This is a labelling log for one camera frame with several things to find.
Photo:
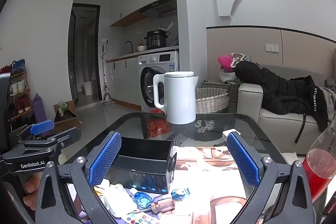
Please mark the white electric kettle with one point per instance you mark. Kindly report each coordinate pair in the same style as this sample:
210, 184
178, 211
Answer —
181, 98

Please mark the glass bottle with red liquid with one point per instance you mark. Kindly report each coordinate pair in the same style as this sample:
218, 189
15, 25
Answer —
315, 169

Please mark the white bowl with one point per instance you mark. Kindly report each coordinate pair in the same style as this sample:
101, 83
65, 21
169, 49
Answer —
142, 48

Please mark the grey garment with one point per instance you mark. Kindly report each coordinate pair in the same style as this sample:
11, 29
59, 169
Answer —
329, 92

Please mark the patterned fabric item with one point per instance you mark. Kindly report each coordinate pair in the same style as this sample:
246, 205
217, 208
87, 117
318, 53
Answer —
240, 57

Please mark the white wall switch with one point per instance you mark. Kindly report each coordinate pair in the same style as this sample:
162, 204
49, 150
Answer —
271, 47

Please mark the white lower kitchen cabinets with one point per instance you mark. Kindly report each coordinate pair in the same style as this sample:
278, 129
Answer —
123, 77

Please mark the woven wicker basket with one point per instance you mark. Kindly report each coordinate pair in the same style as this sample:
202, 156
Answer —
212, 103

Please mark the black cardboard box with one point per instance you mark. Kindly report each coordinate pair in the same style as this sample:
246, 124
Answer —
141, 176

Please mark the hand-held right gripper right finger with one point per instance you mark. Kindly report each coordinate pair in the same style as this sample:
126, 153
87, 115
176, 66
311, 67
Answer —
242, 161

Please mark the range hood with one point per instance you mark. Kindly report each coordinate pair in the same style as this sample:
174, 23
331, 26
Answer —
160, 5

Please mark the person's left hand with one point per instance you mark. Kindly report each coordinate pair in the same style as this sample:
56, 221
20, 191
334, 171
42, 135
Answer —
31, 184

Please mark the pink knitted hat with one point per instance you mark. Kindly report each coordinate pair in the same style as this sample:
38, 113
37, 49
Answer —
225, 61

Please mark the printed table mat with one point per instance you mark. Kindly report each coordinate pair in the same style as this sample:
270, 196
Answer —
204, 187

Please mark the black and white sticker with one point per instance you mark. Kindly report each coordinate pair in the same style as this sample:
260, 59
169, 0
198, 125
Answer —
204, 126

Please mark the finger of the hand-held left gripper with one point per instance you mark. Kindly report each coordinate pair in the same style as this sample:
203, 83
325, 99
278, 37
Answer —
42, 127
67, 136

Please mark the red paper packet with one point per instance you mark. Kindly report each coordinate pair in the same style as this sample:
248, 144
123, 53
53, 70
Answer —
155, 128

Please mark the black padded jacket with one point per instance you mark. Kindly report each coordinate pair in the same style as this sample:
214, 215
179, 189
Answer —
278, 92

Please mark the small white box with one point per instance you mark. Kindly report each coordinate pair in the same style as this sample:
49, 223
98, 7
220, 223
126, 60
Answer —
226, 134

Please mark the small white bin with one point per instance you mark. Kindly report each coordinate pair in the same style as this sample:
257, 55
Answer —
88, 88

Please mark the black framed glass door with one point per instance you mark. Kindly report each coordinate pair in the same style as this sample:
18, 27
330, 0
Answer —
72, 56

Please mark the white wall socket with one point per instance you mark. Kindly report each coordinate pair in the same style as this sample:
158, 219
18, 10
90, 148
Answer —
104, 40

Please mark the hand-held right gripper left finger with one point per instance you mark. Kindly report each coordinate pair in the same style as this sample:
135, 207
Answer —
105, 158

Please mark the flat mop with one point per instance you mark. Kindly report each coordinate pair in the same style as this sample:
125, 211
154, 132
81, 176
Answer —
107, 100

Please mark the white plastic bag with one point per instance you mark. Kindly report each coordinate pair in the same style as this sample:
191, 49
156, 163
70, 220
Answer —
227, 77

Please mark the kitchen faucet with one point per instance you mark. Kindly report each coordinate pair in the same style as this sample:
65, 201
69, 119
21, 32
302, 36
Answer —
128, 45

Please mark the white washing machine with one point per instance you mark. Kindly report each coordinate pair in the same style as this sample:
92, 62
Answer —
147, 61

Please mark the black pressure cooker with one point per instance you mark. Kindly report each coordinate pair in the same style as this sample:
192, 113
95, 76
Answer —
156, 40

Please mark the light grey sofa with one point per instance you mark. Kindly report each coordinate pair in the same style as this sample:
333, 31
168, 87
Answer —
278, 124

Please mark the wooden shoe rack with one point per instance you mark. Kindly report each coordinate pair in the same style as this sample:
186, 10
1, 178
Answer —
22, 115

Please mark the white plastic packet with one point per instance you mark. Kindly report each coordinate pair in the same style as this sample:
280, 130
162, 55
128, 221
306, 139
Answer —
119, 199

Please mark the grey side table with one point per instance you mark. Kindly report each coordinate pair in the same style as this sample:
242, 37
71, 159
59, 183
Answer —
215, 85

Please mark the brown cardboard box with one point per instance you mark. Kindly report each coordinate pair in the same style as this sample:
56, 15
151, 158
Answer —
65, 124

